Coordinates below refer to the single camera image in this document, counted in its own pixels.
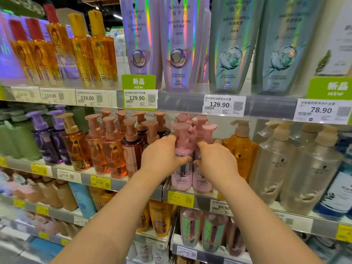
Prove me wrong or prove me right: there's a person's right hand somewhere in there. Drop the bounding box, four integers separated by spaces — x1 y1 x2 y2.
194 142 241 187

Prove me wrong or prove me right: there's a person's left hand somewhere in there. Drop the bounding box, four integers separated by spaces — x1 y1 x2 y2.
140 135 191 181

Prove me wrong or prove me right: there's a person's left forearm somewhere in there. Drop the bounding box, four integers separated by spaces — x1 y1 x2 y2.
51 169 171 264

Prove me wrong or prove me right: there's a person's right forearm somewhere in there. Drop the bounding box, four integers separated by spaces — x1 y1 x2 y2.
216 174 324 264

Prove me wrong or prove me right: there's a yellow price tag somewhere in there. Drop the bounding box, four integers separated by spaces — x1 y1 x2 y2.
90 175 111 190
167 191 195 209
30 164 49 176
335 224 352 243

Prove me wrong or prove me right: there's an amber bottle with beige pump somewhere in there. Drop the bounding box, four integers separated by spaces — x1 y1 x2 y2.
222 120 259 183

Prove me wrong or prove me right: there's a white price tag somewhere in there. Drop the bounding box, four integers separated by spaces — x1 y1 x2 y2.
57 169 82 184
210 199 234 217
177 246 198 260
274 212 314 233

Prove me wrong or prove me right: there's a golden yellow bottle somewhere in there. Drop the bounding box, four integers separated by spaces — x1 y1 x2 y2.
89 186 116 212
136 206 151 233
148 200 174 238

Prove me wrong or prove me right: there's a pink and green bottle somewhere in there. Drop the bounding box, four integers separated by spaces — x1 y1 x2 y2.
180 208 204 248
201 213 229 254

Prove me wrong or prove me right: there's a row of white price labels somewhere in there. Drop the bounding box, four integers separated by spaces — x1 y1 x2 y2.
10 86 352 125

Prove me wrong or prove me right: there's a group of rose pump bottles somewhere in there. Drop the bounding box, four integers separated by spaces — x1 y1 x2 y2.
85 108 171 179

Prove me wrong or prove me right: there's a clear grey pump bottle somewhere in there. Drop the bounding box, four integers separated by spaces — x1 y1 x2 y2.
289 123 317 147
253 121 279 144
280 126 343 215
249 122 299 205

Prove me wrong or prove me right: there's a pale pink bottle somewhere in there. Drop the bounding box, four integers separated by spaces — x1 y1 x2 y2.
225 217 247 258

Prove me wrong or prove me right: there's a green shelf sign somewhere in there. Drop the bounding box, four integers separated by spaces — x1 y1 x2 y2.
122 74 157 112
306 76 352 101

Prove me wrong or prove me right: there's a white tube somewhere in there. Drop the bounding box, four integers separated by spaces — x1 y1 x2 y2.
152 245 170 264

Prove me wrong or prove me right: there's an amber bottle with gold pump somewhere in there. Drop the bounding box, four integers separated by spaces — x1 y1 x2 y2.
56 113 93 171

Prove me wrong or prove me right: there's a light blue bottle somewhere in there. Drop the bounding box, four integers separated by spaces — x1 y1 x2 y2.
68 181 97 219

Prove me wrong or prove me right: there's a dark green pump bottle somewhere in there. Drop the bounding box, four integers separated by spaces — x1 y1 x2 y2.
68 106 95 133

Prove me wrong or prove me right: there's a lilac iridescent shampoo bottle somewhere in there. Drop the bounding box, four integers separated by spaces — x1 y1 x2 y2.
119 0 163 90
159 0 206 93

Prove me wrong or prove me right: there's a purple pump bottle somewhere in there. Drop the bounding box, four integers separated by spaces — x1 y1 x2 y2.
47 109 72 165
26 111 60 165

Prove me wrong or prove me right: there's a teal iridescent shampoo bottle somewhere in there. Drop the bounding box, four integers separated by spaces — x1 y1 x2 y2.
209 0 266 94
251 0 328 96

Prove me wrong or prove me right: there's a yellow-capped amber oil bottle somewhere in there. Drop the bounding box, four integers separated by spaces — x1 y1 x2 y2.
88 9 119 89
68 13 96 88

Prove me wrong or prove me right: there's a blue and white bottle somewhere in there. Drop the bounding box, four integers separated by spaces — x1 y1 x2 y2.
313 133 352 218

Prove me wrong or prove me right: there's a red-capped amber oil bottle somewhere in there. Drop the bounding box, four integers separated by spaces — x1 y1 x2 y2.
25 18 63 84
43 4 81 80
8 19 42 83

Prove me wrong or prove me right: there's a white bottle with leaf print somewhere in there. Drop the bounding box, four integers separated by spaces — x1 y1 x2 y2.
310 0 352 78

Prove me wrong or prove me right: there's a purple product package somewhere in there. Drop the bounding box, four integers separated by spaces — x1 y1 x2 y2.
0 11 26 80

